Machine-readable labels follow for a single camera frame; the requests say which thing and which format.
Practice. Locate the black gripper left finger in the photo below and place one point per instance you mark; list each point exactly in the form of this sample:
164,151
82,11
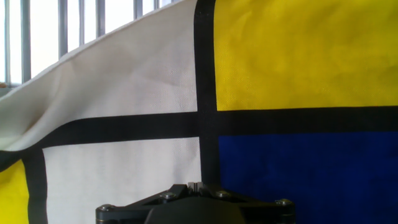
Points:
124,213

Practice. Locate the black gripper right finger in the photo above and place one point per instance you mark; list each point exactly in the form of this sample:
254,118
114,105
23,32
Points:
267,213

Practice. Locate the colour block tablecloth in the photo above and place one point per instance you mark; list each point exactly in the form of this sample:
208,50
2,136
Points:
280,62

